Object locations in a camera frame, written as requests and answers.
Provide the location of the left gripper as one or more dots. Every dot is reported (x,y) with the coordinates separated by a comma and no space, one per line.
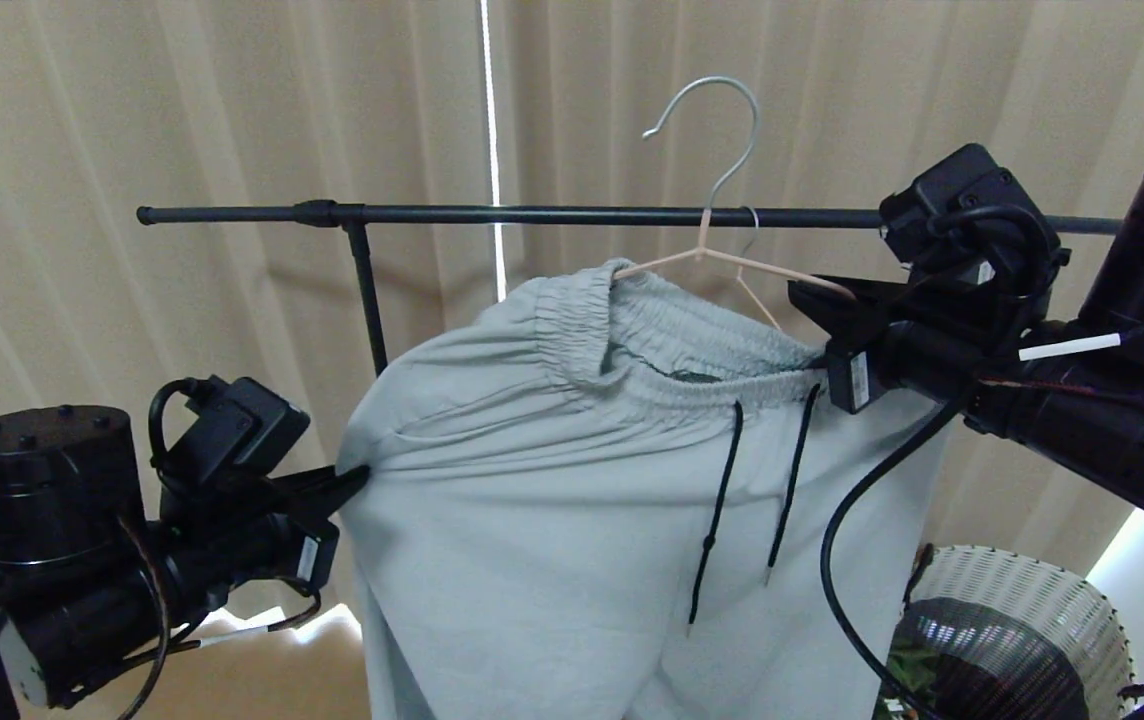
(182,580)

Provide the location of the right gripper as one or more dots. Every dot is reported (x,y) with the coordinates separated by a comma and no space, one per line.
(1082,420)

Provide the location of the pale grey shorts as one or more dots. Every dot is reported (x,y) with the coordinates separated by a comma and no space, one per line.
(532,500)

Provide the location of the pink clothes hanger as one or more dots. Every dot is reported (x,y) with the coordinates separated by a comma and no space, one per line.
(762,305)
(704,235)

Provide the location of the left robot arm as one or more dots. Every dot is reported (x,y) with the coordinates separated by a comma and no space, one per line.
(52,480)

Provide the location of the white laundry basket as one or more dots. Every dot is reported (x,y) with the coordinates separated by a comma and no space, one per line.
(1032,590)

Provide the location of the black clothes rack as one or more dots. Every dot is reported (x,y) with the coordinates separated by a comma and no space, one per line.
(432,214)

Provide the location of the beige curtain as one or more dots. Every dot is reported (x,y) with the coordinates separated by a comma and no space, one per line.
(232,100)

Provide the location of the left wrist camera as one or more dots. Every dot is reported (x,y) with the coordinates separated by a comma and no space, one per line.
(242,425)

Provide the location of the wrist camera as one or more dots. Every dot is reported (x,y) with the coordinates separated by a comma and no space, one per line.
(962,200)
(242,425)

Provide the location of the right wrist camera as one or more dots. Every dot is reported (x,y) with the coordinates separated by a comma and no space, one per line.
(962,200)

